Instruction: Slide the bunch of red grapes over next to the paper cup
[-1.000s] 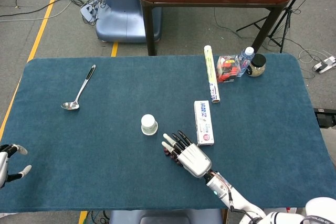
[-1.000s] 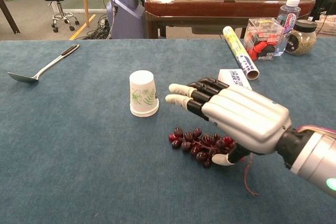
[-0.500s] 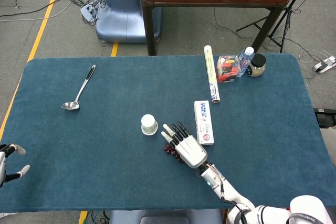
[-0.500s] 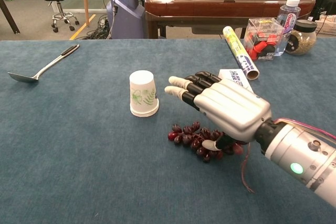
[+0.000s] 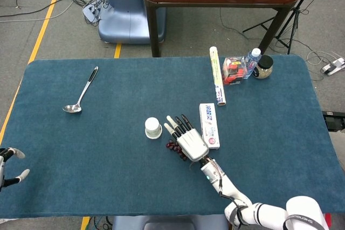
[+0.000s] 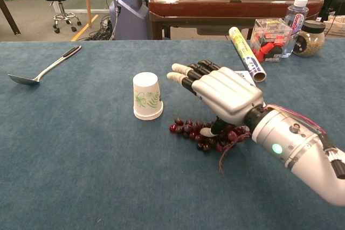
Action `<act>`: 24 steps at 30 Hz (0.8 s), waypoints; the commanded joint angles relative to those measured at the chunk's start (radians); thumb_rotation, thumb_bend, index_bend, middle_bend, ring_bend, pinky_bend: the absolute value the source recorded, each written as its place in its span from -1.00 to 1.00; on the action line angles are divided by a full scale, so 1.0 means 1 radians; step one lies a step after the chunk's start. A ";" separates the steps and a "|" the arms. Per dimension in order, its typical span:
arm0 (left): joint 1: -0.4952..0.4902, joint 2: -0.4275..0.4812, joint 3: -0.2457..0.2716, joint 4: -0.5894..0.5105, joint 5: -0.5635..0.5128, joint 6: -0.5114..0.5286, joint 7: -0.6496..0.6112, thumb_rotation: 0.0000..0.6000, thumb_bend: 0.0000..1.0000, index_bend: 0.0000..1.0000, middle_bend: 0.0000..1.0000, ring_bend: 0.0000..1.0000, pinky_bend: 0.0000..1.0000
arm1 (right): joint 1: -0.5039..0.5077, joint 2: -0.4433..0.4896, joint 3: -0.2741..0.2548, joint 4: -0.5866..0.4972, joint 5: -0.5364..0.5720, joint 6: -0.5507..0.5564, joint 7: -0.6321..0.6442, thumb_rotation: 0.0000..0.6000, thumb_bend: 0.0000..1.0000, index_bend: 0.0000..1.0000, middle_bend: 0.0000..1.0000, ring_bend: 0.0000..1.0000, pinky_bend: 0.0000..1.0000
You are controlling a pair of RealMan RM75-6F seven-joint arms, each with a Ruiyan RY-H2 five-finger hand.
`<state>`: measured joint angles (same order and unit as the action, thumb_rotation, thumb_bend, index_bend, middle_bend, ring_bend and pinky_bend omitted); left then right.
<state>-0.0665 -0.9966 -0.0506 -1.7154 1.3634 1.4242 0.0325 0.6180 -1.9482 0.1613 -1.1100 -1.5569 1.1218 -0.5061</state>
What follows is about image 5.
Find white power strip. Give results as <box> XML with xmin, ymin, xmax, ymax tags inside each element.
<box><xmin>320</xmin><ymin>57</ymin><xmax>345</xmax><ymax>76</ymax></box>

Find clear plastic water bottle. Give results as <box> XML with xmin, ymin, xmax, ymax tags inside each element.
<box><xmin>242</xmin><ymin>47</ymin><xmax>263</xmax><ymax>80</ymax></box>

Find clear box red black pieces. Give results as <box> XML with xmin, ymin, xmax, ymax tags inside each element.
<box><xmin>222</xmin><ymin>56</ymin><xmax>249</xmax><ymax>86</ymax></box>

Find blue background robot base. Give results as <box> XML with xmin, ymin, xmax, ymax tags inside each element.
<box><xmin>98</xmin><ymin>0</ymin><xmax>167</xmax><ymax>44</ymax></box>

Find white pink toothpaste box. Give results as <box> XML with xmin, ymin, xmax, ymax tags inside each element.
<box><xmin>198</xmin><ymin>102</ymin><xmax>220</xmax><ymax>150</ymax></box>

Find purple plastic grape bunch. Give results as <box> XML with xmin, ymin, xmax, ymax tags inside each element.
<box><xmin>165</xmin><ymin>140</ymin><xmax>188</xmax><ymax>162</ymax></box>

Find cling film roll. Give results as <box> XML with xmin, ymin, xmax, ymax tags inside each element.
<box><xmin>209</xmin><ymin>46</ymin><xmax>227</xmax><ymax>107</ymax></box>

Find glass jar black lid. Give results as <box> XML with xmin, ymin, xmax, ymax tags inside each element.
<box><xmin>252</xmin><ymin>54</ymin><xmax>274</xmax><ymax>80</ymax></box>

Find upside-down paper cup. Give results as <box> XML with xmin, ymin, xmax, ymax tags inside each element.
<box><xmin>144</xmin><ymin>117</ymin><xmax>163</xmax><ymax>140</ymax></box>

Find blue own robot base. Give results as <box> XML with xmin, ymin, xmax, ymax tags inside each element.
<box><xmin>112</xmin><ymin>215</ymin><xmax>230</xmax><ymax>230</ymax></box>

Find black tripod stand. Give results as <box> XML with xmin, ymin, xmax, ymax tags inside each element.
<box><xmin>242</xmin><ymin>0</ymin><xmax>324</xmax><ymax>55</ymax></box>

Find blue felt table cover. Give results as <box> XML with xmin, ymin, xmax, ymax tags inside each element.
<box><xmin>0</xmin><ymin>54</ymin><xmax>345</xmax><ymax>219</ymax></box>

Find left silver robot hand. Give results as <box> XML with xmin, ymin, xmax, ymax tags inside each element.
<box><xmin>0</xmin><ymin>147</ymin><xmax>31</xmax><ymax>192</ymax></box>

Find metal ladle black handle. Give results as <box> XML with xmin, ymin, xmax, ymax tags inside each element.
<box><xmin>62</xmin><ymin>66</ymin><xmax>99</xmax><ymax>114</ymax></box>

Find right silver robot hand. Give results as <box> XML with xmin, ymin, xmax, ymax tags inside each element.
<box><xmin>163</xmin><ymin>114</ymin><xmax>210</xmax><ymax>163</ymax></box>

